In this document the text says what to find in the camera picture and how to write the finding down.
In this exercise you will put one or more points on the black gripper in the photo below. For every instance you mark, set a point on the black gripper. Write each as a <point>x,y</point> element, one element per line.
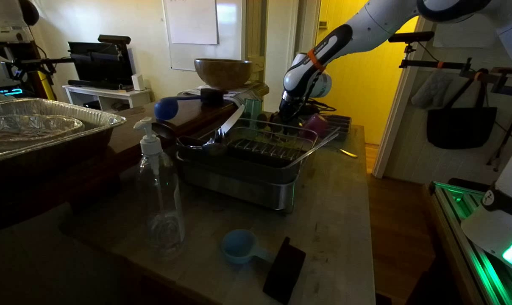
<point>293,108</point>

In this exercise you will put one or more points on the silver spoon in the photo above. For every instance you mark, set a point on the silver spoon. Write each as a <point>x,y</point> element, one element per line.
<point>349,154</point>

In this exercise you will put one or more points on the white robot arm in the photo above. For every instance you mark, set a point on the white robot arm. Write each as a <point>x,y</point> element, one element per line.
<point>374,25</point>

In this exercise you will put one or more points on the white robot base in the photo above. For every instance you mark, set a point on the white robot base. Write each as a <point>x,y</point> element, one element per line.
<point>491,225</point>

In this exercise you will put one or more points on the steel dish rack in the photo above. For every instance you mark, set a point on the steel dish rack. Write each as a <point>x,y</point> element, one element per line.
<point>257,162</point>

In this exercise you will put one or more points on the purple cup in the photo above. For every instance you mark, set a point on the purple cup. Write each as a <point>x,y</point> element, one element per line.
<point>316,127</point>

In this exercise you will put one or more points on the wooden bowl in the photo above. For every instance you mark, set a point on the wooden bowl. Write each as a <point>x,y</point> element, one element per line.
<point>223,74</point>

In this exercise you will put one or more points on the blue ball brush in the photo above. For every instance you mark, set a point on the blue ball brush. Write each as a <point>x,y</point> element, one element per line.
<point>179,108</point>

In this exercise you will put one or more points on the blue measuring scoop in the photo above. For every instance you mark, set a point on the blue measuring scoop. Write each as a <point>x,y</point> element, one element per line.
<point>242,247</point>

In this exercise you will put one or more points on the clear spray bottle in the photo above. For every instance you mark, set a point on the clear spray bottle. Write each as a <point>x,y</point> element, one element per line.
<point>159,191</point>

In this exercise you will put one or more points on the black hanging bag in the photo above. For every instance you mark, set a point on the black hanging bag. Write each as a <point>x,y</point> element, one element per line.
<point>462,128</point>

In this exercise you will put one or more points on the black rectangular block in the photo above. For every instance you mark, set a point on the black rectangular block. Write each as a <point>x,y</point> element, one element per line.
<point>284,272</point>

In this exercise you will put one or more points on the white small table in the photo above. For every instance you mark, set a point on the white small table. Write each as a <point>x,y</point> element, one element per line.
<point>106,99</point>

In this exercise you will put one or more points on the black monitor on table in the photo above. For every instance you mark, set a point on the black monitor on table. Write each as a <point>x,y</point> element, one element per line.
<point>105,64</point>

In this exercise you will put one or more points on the aluminium foil tray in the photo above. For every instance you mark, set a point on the aluminium foil tray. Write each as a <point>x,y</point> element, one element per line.
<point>37,125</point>

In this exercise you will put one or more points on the white wall board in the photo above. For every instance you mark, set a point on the white wall board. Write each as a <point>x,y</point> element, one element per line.
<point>205,30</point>

